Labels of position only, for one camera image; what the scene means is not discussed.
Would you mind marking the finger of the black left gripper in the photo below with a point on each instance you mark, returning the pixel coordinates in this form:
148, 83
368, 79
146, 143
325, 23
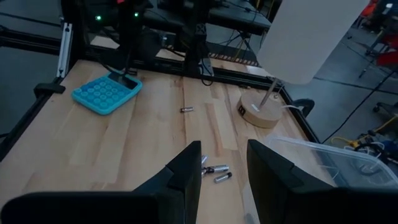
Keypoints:
126, 60
134, 60

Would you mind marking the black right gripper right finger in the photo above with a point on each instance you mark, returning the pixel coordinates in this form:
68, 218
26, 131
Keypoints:
311, 208

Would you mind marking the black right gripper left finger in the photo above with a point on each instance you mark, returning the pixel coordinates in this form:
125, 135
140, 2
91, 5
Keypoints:
124, 208

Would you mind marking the blue calculator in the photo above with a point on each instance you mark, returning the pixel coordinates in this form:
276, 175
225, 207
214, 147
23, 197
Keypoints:
102, 96

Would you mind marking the batteries pair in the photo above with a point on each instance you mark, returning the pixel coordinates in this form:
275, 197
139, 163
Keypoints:
204, 160

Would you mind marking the white shade wooden lamp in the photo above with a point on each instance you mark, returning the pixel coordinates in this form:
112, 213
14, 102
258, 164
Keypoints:
304, 37

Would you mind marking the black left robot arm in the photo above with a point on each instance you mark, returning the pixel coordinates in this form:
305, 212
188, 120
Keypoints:
196, 46

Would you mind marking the tall clear plastic bin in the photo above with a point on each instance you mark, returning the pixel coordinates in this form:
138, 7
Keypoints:
342, 161

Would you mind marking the silver aluminium profile bar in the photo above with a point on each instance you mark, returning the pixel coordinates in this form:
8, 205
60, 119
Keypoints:
64, 49

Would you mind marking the dark cylindrical battery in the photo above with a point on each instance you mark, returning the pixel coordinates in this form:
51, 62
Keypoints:
186, 109

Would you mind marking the black aluminium rig frame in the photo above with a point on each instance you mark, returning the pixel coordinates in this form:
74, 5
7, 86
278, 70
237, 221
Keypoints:
29, 121

